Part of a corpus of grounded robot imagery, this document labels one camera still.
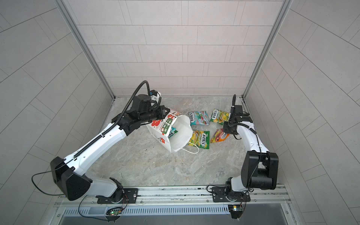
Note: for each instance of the circuit board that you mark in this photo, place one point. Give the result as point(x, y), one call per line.
point(116, 211)
point(236, 211)

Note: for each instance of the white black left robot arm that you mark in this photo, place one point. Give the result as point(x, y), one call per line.
point(69, 173)

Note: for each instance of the orange snack packet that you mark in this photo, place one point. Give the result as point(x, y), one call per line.
point(219, 136)

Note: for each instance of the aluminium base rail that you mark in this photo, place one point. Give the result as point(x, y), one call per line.
point(183, 195)

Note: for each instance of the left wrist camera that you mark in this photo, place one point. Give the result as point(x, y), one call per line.
point(143, 103)

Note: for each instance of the right corner aluminium profile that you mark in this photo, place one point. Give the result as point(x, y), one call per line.
point(272, 35)

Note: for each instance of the teal Fox's candy packet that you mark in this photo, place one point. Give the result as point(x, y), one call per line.
point(199, 118)
point(172, 132)

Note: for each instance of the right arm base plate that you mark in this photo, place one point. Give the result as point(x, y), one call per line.
point(220, 194)

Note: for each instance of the left corner aluminium profile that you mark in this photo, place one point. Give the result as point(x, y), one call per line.
point(86, 50)

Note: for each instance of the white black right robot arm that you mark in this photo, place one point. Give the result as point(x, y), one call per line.
point(260, 166)

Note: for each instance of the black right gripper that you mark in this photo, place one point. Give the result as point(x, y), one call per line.
point(226, 128)

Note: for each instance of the corner aluminium profile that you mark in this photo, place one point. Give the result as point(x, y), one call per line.
point(86, 50)
point(272, 35)

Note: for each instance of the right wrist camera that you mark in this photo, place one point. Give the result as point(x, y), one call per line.
point(237, 114)

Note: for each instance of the white floral paper bag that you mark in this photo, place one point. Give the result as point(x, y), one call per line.
point(160, 130)

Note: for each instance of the yellow green Fox's candy packet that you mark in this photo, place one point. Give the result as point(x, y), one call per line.
point(219, 116)

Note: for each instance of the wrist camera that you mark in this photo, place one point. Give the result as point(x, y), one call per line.
point(237, 114)
point(143, 103)

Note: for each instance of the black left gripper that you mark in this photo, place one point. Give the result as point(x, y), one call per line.
point(161, 115)

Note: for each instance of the right circuit board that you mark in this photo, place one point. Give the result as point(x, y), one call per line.
point(236, 211)

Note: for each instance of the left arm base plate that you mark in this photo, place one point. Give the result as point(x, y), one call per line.
point(123, 196)

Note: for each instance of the left circuit board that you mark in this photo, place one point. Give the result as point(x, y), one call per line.
point(116, 211)

